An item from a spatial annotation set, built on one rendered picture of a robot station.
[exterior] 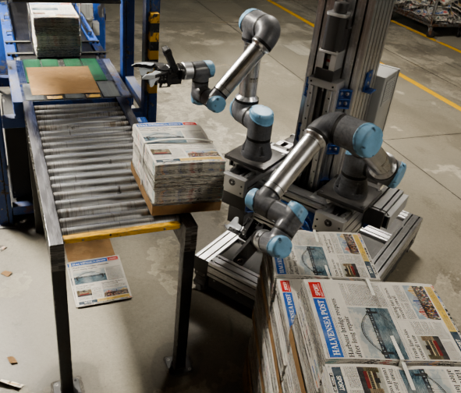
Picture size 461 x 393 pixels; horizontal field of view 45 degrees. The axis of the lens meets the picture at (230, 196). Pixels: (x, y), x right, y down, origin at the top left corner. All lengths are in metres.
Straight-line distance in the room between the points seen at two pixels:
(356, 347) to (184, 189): 1.02
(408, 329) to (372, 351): 0.14
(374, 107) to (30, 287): 1.98
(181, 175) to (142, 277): 1.14
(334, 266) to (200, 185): 0.59
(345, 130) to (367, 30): 0.61
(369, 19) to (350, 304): 1.31
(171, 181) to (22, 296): 1.27
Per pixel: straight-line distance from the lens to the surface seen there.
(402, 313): 1.52
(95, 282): 3.08
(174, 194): 2.12
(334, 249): 2.08
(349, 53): 2.47
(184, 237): 2.15
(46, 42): 3.89
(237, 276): 2.81
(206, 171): 2.12
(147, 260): 3.24
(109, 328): 2.84
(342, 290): 1.53
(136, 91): 3.63
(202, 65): 2.46
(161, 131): 2.31
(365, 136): 1.92
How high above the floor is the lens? 2.01
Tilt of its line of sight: 31 degrees down
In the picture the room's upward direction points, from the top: 7 degrees clockwise
